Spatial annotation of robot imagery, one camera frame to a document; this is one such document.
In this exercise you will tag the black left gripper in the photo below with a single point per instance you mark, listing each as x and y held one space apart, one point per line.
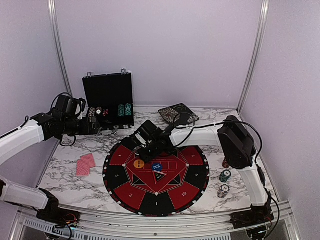
86 130

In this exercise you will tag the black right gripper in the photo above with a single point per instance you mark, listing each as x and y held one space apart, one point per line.
141 153

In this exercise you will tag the blue small blind button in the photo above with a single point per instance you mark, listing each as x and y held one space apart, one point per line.
157 167

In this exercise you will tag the orange big blind button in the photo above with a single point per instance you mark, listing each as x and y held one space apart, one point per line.
138 164

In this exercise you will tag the red 100 chip stack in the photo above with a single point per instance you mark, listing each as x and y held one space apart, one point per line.
225 164

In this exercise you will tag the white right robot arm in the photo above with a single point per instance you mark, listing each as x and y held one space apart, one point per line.
231 135

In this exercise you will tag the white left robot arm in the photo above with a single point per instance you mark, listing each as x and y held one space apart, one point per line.
35 130

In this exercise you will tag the beige blue chip row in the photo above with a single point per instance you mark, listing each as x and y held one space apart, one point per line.
91 112

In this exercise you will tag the red dice in case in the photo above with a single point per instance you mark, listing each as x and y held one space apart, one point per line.
105 112

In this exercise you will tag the red playing card deck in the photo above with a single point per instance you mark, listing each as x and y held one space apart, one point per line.
84 165

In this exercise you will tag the black poker chip case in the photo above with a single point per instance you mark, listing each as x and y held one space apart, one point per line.
108 91

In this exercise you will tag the round red black poker mat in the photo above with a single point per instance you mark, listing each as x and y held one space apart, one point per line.
181 183

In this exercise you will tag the black floral square plate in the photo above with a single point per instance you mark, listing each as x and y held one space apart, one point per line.
178 115

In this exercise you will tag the green chip stack on table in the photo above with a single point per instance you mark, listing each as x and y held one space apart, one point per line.
225 176

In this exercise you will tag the grey chip stack on table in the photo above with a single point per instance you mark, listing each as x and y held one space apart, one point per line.
223 191

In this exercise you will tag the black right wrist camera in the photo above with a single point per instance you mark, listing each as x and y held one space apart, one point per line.
147 133

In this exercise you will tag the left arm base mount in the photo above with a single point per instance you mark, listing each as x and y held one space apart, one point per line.
61 217

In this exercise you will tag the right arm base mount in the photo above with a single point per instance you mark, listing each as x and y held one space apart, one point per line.
249 218

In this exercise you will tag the left aluminium corner post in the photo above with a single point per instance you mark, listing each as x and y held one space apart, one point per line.
58 44

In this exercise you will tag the aluminium corner post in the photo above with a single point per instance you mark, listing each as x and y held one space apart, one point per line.
260 34
58 44

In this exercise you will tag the right aluminium corner post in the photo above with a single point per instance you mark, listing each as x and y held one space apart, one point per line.
260 34

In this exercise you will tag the aluminium front rail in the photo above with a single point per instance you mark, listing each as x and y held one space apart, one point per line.
103 225

